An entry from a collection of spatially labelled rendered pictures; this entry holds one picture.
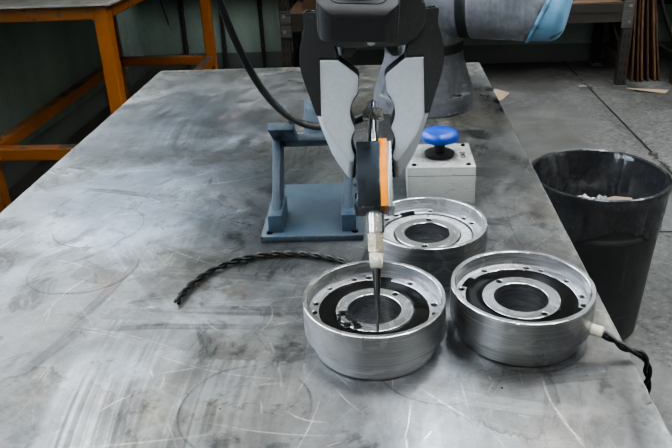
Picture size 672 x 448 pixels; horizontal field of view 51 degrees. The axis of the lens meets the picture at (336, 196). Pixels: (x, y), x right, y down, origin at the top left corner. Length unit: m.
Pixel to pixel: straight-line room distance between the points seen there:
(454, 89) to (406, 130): 0.56
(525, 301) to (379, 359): 0.14
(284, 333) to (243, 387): 0.07
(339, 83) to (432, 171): 0.27
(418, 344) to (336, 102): 0.18
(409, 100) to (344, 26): 0.12
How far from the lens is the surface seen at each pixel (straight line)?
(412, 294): 0.55
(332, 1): 0.39
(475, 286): 0.56
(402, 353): 0.49
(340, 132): 0.50
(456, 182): 0.74
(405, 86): 0.49
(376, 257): 0.50
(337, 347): 0.49
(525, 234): 0.71
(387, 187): 0.49
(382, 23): 0.39
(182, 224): 0.75
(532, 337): 0.51
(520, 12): 0.97
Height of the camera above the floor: 1.12
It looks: 24 degrees down
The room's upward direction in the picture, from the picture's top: 3 degrees counter-clockwise
